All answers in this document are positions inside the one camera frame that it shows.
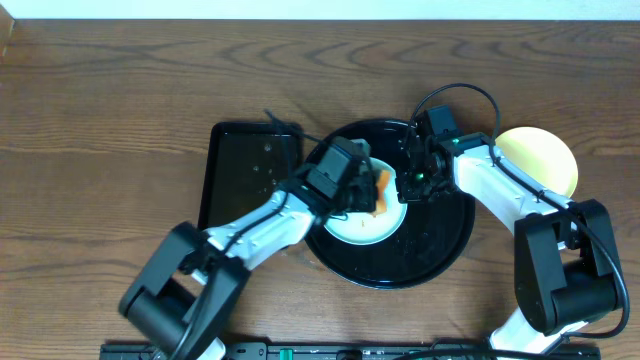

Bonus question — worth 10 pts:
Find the black rectangular water tray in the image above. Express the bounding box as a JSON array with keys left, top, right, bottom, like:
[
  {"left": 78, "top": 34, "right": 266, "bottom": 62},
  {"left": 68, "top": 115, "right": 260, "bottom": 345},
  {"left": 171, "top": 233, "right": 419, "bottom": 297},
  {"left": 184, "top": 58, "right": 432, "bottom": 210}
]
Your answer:
[{"left": 197, "top": 122, "right": 303, "bottom": 230}]

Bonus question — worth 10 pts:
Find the orange green scrub sponge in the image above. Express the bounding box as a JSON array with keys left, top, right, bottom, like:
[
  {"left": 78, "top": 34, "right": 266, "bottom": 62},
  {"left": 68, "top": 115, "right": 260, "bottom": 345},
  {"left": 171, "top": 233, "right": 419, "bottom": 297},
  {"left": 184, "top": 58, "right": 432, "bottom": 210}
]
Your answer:
[{"left": 371, "top": 169, "right": 391, "bottom": 217}]

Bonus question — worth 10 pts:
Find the light blue plate top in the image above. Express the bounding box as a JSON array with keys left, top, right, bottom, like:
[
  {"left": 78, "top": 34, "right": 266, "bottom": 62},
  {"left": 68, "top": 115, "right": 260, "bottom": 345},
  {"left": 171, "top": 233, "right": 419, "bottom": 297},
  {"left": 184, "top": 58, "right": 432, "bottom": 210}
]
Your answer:
[{"left": 324, "top": 158, "right": 408, "bottom": 246}]

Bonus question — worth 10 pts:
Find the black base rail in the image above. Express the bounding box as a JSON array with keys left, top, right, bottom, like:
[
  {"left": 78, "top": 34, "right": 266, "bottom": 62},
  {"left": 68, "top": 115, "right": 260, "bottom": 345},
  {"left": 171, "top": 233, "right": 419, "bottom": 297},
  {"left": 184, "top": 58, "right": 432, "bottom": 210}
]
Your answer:
[{"left": 98, "top": 340, "right": 601, "bottom": 360}]

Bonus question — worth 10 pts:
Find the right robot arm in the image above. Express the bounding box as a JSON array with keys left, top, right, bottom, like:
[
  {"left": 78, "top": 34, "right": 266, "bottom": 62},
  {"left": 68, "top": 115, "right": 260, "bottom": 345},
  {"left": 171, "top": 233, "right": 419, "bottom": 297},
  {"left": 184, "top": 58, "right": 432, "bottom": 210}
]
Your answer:
[{"left": 397, "top": 129, "right": 630, "bottom": 357}]

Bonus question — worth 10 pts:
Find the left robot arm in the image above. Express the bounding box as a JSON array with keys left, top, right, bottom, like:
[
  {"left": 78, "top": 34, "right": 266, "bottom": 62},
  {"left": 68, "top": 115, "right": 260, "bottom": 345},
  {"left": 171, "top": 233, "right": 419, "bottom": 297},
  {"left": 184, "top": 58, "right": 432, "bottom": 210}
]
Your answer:
[{"left": 118, "top": 164, "right": 390, "bottom": 359}]

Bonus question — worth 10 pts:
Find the black round tray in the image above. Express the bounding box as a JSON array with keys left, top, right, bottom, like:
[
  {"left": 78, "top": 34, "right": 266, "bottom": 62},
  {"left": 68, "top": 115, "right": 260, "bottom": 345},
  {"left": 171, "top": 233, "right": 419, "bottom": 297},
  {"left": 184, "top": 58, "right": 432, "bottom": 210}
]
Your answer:
[{"left": 306, "top": 118, "right": 475, "bottom": 289}]

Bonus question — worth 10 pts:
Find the yellow plate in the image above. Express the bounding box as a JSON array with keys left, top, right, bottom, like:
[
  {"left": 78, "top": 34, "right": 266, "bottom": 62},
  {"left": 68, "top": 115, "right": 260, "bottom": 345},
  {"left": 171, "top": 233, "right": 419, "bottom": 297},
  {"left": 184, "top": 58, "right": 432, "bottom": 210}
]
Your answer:
[{"left": 496, "top": 127, "right": 579, "bottom": 197}]

